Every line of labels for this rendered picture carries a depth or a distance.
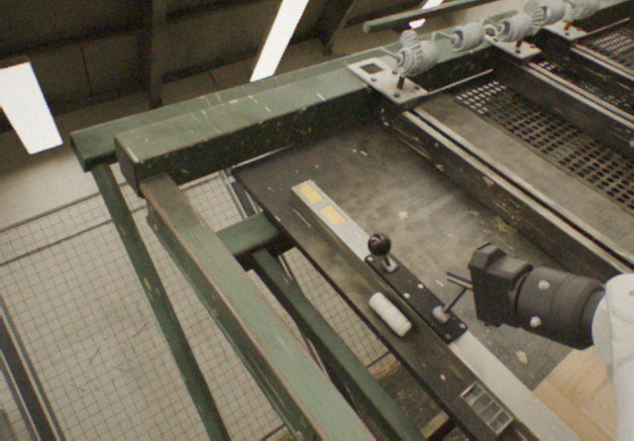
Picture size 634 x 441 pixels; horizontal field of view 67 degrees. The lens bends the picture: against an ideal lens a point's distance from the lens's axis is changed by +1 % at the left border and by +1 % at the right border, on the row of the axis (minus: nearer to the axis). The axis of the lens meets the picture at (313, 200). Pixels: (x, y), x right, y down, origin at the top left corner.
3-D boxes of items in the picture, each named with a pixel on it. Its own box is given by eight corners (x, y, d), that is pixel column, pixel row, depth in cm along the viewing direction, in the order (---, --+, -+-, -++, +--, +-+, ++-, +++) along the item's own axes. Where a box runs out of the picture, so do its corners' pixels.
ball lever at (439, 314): (440, 331, 75) (493, 268, 70) (423, 314, 77) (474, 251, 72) (450, 327, 78) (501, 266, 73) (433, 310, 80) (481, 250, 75)
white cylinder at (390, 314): (367, 306, 83) (398, 341, 78) (369, 296, 81) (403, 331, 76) (378, 298, 84) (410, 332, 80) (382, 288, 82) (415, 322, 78)
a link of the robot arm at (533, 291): (456, 260, 65) (541, 282, 55) (497, 232, 70) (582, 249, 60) (469, 337, 69) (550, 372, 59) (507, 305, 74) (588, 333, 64)
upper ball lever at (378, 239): (389, 282, 83) (376, 257, 72) (374, 268, 85) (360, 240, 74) (405, 268, 83) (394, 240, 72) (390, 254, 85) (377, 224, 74)
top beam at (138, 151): (141, 202, 94) (133, 164, 87) (120, 172, 99) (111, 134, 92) (637, 16, 205) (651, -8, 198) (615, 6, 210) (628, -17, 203)
